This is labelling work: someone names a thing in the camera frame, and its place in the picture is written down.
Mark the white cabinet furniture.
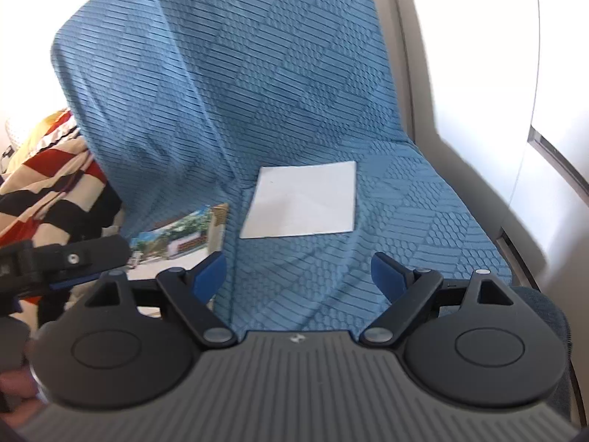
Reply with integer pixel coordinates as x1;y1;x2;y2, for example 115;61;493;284
362;0;589;291

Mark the landscape photo postcard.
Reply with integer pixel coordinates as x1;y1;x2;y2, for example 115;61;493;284
126;203;230;280

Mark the white paper cards stack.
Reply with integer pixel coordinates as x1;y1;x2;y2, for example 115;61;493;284
240;161;356;239

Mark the striped red black white blanket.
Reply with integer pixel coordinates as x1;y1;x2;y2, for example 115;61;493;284
0;107;126;313

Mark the blue textured chair cover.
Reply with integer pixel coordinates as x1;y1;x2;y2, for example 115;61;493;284
52;0;512;333

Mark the person's left hand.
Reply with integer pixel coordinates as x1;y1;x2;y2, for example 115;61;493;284
1;339;45;429

